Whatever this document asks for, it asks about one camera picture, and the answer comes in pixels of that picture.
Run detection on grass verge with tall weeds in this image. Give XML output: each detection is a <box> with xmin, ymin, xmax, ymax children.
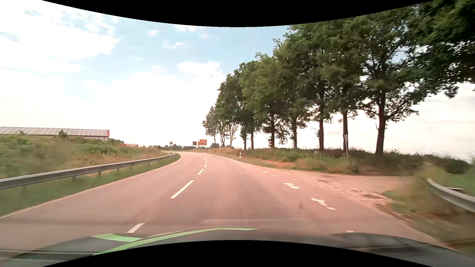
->
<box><xmin>384</xmin><ymin>163</ymin><xmax>475</xmax><ymax>256</ymax></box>

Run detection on short grey guard rail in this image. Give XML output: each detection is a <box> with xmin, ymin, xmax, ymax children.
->
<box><xmin>427</xmin><ymin>178</ymin><xmax>475</xmax><ymax>214</ymax></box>

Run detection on road markings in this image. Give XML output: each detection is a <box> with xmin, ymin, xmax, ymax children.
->
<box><xmin>126</xmin><ymin>152</ymin><xmax>355</xmax><ymax>234</ymax></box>

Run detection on car's own bonnet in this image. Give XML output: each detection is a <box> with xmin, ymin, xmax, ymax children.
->
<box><xmin>0</xmin><ymin>228</ymin><xmax>475</xmax><ymax>267</ymax></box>

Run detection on grey asphalt road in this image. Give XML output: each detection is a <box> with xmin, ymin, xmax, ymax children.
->
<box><xmin>0</xmin><ymin>151</ymin><xmax>442</xmax><ymax>256</ymax></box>

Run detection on long grey guard rail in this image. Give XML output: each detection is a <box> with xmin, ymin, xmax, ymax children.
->
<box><xmin>0</xmin><ymin>152</ymin><xmax>178</xmax><ymax>191</ymax></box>

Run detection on grass verge under trees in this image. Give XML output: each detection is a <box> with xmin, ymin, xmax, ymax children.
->
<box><xmin>186</xmin><ymin>146</ymin><xmax>472</xmax><ymax>176</ymax></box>

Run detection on row of trees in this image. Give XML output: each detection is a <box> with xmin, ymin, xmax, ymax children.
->
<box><xmin>202</xmin><ymin>0</ymin><xmax>475</xmax><ymax>156</ymax></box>

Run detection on long building with grey roof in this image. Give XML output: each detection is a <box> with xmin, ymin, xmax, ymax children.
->
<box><xmin>0</xmin><ymin>126</ymin><xmax>110</xmax><ymax>142</ymax></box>

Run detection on grass verge with bank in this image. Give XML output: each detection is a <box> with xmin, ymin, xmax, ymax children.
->
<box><xmin>0</xmin><ymin>134</ymin><xmax>181</xmax><ymax>217</ymax></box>

